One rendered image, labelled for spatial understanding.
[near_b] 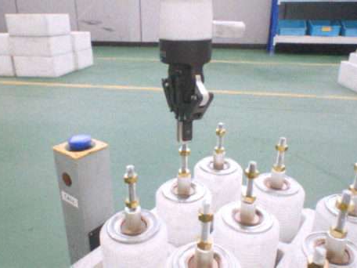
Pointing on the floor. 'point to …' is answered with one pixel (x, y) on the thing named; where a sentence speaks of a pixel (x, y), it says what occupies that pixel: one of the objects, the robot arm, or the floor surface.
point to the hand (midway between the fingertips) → (184, 131)
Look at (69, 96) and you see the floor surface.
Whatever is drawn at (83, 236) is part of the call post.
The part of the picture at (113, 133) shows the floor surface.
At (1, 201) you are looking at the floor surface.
